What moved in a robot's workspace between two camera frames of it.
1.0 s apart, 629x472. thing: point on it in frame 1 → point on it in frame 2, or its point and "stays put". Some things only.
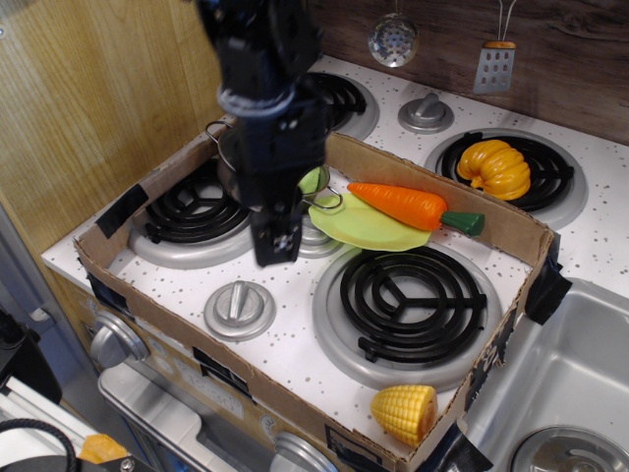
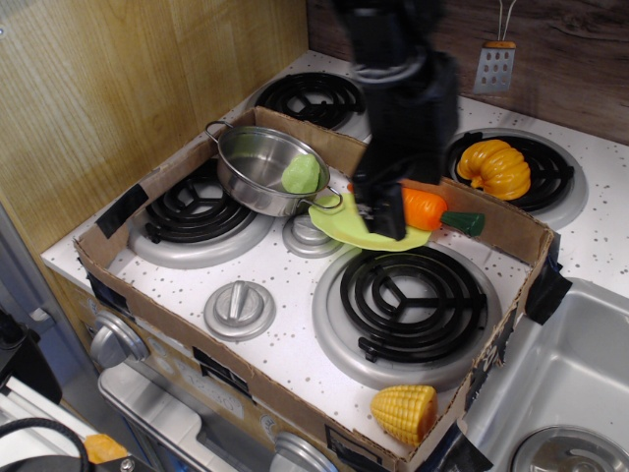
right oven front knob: x=296 y=453 stays put
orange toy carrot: x=416 y=210 stays put
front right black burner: x=427 y=316 stays put
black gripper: x=281 y=139 → x=414 y=103
